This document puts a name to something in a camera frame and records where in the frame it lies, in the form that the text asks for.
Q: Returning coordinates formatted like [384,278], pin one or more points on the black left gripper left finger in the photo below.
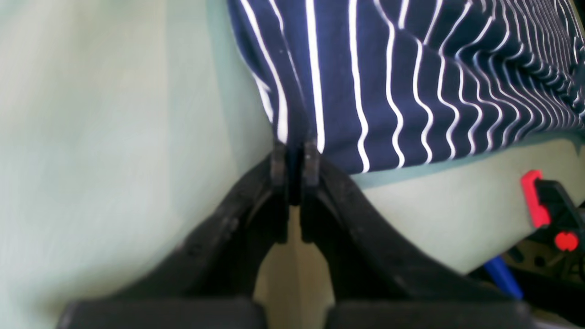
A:
[208,280]

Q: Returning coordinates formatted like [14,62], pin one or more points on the navy white striped T-shirt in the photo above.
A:
[385,84]

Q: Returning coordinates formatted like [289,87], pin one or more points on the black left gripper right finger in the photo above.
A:
[380,279]

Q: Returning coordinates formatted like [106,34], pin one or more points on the blue orange clamp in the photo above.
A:
[546,269]

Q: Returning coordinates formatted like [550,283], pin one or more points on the light green table cloth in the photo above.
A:
[125,122]

